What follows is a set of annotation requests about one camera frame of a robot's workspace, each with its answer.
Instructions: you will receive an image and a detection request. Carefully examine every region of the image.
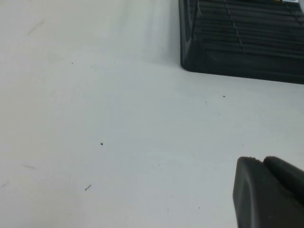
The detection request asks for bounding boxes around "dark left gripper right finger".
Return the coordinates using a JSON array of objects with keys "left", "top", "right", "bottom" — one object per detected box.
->
[{"left": 263, "top": 155, "right": 304, "bottom": 207}]

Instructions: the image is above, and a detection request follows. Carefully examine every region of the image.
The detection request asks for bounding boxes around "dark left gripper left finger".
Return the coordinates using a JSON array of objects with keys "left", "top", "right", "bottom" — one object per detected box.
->
[{"left": 232, "top": 156, "right": 304, "bottom": 228}]

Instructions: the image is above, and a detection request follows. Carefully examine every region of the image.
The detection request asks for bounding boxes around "black plastic drip tray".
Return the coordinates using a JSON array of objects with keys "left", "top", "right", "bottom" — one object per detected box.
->
[{"left": 179, "top": 0, "right": 304, "bottom": 85}]

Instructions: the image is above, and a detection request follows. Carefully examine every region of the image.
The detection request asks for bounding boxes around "black wire dish rack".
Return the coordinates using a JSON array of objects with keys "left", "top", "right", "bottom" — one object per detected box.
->
[{"left": 191, "top": 0, "right": 304, "bottom": 52}]

